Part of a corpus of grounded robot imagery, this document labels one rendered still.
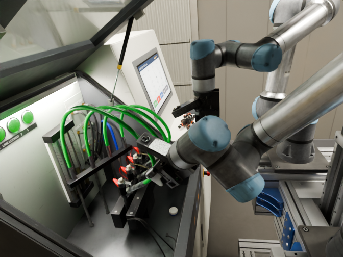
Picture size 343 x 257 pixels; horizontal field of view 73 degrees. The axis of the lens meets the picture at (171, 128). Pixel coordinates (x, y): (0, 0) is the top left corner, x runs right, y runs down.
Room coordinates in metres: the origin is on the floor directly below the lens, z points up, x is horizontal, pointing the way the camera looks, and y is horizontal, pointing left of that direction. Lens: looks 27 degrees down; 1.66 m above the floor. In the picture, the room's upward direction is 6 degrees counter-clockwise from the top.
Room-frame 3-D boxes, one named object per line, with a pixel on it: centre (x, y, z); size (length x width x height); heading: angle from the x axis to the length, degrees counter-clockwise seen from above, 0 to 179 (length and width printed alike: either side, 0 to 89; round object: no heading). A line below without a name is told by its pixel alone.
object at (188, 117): (1.37, -0.12, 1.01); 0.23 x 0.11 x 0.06; 165
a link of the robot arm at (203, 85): (0.73, -0.12, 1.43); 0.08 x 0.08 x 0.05
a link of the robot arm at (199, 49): (0.73, -0.12, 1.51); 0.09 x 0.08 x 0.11; 122
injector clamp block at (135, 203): (0.81, 0.18, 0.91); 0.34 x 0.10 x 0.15; 165
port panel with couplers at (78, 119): (0.99, 0.41, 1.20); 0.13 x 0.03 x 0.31; 165
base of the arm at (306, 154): (0.83, -0.53, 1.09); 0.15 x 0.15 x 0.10
